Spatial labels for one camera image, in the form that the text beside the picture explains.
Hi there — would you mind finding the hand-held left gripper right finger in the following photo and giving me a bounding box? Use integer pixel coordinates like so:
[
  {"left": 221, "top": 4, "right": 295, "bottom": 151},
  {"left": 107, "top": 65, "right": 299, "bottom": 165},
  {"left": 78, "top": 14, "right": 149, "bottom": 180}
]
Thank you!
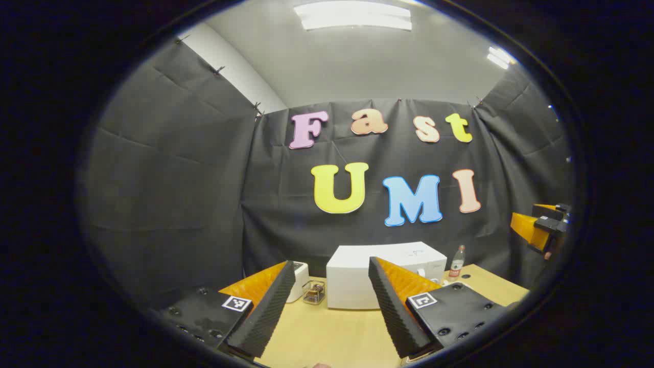
[{"left": 368, "top": 256, "right": 510, "bottom": 360}]

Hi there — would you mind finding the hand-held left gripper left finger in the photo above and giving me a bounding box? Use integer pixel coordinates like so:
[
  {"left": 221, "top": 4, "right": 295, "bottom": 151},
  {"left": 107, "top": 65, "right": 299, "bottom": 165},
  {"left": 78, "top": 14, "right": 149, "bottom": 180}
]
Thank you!
[{"left": 158, "top": 260, "right": 297, "bottom": 359}]

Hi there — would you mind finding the white microwave oven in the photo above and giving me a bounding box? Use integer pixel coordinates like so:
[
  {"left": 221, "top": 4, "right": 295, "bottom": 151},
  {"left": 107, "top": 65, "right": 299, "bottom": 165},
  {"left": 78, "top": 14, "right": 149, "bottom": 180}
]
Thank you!
[{"left": 326, "top": 241, "right": 448, "bottom": 310}]

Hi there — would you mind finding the white toaster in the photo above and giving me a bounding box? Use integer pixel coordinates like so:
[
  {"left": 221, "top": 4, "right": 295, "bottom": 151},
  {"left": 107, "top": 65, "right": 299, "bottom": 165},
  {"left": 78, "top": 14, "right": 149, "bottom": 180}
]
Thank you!
[{"left": 286, "top": 261, "right": 310, "bottom": 303}]

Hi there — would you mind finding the clear utensil holder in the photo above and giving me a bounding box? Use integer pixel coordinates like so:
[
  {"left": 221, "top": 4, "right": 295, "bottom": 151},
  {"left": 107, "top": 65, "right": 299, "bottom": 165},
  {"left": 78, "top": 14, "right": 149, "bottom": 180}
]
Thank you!
[{"left": 302, "top": 280, "right": 326, "bottom": 306}]

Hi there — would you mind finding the clear water bottle red label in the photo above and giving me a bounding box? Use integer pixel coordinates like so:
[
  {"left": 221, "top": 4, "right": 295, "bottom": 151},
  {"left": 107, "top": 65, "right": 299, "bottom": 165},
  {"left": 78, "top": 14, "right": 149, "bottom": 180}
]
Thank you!
[{"left": 449, "top": 245, "right": 466, "bottom": 279}]

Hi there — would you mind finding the long ceiling light panel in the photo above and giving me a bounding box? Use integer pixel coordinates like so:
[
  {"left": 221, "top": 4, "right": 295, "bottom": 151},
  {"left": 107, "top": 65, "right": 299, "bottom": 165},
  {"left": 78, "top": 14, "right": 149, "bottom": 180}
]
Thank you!
[{"left": 294, "top": 1, "right": 412, "bottom": 31}]

